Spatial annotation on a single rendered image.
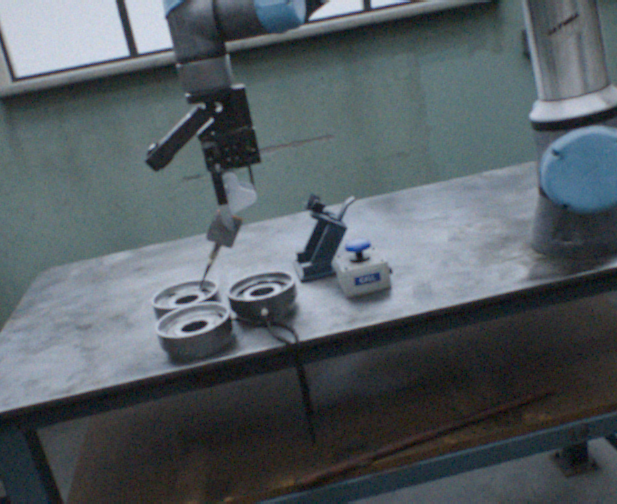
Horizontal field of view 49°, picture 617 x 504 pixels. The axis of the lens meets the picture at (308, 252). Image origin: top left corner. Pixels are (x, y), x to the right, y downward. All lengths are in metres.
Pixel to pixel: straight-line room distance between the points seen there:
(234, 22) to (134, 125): 1.67
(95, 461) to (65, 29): 1.77
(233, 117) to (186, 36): 0.13
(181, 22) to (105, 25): 1.69
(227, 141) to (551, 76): 0.44
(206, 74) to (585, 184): 0.52
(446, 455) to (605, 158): 0.51
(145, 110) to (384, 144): 0.91
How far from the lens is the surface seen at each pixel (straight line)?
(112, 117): 2.61
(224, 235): 1.06
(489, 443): 1.14
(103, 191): 2.66
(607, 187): 0.92
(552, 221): 1.08
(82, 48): 2.69
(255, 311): 0.99
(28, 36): 2.72
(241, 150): 1.02
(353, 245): 1.02
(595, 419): 1.20
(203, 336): 0.92
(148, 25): 2.66
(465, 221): 1.28
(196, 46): 0.99
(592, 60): 0.91
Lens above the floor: 1.22
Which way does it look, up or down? 20 degrees down
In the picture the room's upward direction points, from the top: 11 degrees counter-clockwise
